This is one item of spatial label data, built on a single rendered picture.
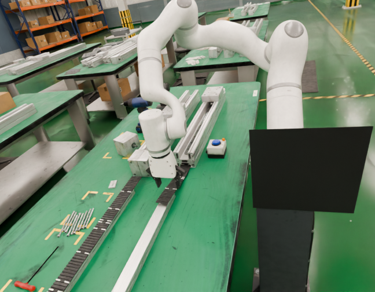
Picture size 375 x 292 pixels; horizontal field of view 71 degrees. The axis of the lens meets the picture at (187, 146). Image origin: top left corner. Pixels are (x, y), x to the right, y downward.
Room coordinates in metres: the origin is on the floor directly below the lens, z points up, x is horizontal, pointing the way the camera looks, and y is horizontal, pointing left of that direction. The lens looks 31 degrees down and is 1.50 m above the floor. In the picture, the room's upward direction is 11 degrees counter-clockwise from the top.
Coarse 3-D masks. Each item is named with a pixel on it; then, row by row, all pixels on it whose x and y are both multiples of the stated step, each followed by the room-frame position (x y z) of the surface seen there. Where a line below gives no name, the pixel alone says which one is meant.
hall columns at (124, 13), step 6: (120, 0) 12.33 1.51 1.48; (348, 0) 9.20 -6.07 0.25; (354, 0) 9.13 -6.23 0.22; (120, 6) 12.35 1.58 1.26; (126, 6) 12.55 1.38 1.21; (348, 6) 9.19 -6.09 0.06; (120, 12) 12.36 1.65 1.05; (126, 12) 12.30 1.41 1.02; (120, 18) 12.39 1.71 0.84; (126, 18) 12.29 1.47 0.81; (126, 24) 12.32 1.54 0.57; (132, 24) 12.51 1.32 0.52; (132, 36) 12.27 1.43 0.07
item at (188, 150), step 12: (204, 108) 1.49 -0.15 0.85; (216, 108) 1.47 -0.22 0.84; (192, 120) 1.33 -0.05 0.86; (204, 120) 1.31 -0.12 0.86; (192, 132) 1.23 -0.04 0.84; (204, 132) 1.19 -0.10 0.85; (180, 144) 1.09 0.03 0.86; (192, 144) 1.07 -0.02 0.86; (204, 144) 1.16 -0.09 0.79; (180, 156) 1.04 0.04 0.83; (192, 156) 1.01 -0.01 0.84
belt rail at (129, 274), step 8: (160, 208) 0.74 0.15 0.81; (168, 208) 0.76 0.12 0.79; (152, 216) 0.71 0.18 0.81; (160, 216) 0.70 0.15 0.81; (152, 224) 0.67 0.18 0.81; (160, 224) 0.68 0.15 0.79; (144, 232) 0.64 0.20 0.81; (152, 232) 0.63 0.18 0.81; (144, 240) 0.61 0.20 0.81; (152, 240) 0.62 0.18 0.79; (136, 248) 0.58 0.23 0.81; (144, 248) 0.58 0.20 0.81; (136, 256) 0.55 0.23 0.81; (144, 256) 0.55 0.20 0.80; (128, 264) 0.53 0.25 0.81; (136, 264) 0.52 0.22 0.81; (128, 272) 0.50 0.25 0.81; (136, 272) 0.50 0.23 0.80; (120, 280) 0.48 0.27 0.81; (128, 280) 0.47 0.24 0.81; (120, 288) 0.46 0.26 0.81; (128, 288) 0.46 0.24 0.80
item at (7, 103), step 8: (136, 64) 5.00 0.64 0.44; (136, 72) 5.02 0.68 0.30; (120, 80) 4.15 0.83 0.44; (104, 88) 3.91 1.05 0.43; (120, 88) 3.98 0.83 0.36; (128, 88) 4.15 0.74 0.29; (0, 96) 2.52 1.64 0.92; (8, 96) 2.58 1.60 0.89; (104, 96) 3.94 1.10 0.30; (0, 104) 2.49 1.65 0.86; (8, 104) 2.55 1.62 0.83; (0, 112) 2.45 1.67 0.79
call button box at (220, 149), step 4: (212, 140) 1.11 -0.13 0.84; (220, 140) 1.10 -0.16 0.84; (208, 144) 1.08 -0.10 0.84; (212, 144) 1.07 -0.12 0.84; (220, 144) 1.06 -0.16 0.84; (224, 144) 1.06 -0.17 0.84; (208, 148) 1.05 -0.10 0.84; (212, 148) 1.04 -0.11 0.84; (216, 148) 1.04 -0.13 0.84; (220, 148) 1.03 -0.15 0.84; (224, 148) 1.05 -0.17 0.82; (208, 152) 1.05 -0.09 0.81; (212, 152) 1.04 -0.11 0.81; (216, 152) 1.04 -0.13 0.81; (220, 152) 1.03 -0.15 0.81; (224, 152) 1.04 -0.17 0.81; (208, 156) 1.05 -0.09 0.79; (212, 156) 1.05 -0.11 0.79; (216, 156) 1.04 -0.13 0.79; (220, 156) 1.03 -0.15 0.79; (224, 156) 1.03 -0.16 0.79
